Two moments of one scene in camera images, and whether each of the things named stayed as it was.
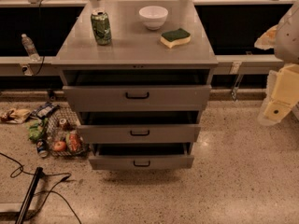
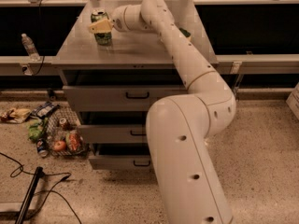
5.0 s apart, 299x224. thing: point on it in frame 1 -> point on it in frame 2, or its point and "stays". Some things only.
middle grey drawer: x=137 y=133 stays
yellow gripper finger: x=286 y=85 -> x=102 y=26
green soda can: x=102 y=26 stays
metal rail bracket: x=234 y=69 stays
